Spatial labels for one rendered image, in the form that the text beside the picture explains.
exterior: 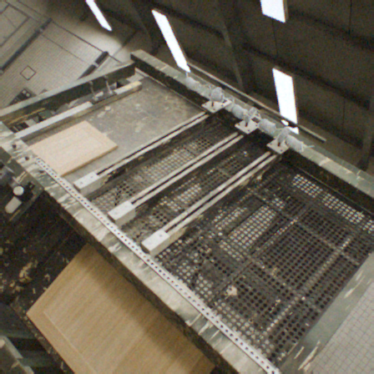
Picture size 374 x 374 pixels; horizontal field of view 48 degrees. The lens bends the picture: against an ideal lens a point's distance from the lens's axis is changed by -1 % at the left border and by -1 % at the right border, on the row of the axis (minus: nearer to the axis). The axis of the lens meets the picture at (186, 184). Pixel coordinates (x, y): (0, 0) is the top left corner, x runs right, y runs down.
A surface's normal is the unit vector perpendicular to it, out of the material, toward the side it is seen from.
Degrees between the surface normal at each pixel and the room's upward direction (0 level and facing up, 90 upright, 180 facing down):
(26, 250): 90
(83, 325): 90
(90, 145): 60
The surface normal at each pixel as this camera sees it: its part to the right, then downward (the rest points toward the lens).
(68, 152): 0.09, -0.71
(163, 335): -0.27, -0.38
